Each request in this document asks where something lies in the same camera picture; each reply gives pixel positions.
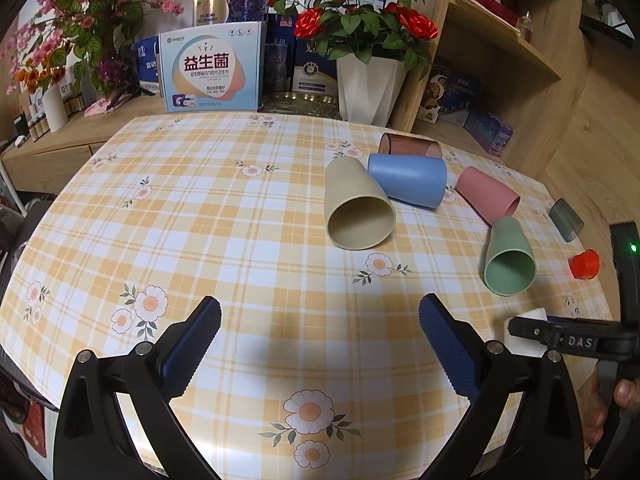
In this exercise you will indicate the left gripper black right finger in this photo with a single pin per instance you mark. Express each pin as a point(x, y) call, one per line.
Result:
point(523, 420)

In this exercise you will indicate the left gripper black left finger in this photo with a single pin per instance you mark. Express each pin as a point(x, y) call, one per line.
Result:
point(92, 440)

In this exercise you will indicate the beige plastic cup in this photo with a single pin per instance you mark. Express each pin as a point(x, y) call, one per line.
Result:
point(358, 213)

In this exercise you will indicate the red plastic cup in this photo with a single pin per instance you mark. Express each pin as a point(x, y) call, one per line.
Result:
point(586, 265)

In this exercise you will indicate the green plastic cup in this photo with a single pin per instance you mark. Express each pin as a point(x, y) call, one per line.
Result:
point(510, 266)

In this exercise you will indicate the translucent grey cup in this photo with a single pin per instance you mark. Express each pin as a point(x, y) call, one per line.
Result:
point(566, 220)

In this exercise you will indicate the pink plastic cup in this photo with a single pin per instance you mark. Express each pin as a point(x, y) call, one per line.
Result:
point(490, 198)

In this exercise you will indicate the blue plastic cup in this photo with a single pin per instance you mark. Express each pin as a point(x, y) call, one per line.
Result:
point(411, 179)

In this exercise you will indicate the translucent brown cup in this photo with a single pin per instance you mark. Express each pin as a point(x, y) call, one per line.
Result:
point(397, 144)

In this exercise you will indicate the person's right hand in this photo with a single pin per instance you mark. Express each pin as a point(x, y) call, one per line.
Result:
point(594, 409)

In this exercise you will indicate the yellow plaid floral tablecloth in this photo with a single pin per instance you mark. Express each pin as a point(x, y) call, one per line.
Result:
point(320, 369)

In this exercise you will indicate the wooden shelf unit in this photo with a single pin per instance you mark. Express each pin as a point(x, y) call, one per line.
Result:
point(534, 86)

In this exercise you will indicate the purple small box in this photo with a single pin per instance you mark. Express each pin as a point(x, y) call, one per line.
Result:
point(488, 130)

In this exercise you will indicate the dark cookie snack box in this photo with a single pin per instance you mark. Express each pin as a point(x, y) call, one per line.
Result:
point(448, 95)

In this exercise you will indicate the white cylinder container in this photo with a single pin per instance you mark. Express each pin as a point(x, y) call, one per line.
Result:
point(53, 107)

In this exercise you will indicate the white faceted flower vase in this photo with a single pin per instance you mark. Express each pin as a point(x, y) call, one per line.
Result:
point(367, 93)

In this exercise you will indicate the light blue probiotic box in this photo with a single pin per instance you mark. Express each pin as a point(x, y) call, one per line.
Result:
point(212, 67)

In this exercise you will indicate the dark blue gift box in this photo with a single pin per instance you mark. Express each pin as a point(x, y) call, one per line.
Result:
point(313, 74)

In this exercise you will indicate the pink artificial flower plant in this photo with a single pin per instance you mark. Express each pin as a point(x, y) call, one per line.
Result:
point(92, 31)

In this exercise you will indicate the red rose bouquet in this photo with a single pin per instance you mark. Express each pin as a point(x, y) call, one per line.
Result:
point(367, 29)

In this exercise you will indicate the gold white product box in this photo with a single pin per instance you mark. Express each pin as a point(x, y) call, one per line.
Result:
point(209, 12)

